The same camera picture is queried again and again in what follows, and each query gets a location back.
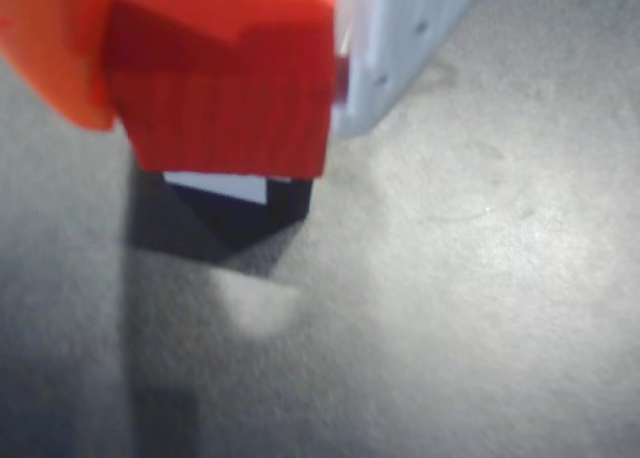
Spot white cardboard box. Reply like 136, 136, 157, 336
123, 167, 315, 279

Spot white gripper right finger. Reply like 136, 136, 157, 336
331, 0, 494, 140

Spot red cube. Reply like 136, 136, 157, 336
102, 0, 337, 180

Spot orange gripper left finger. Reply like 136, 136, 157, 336
0, 0, 120, 132

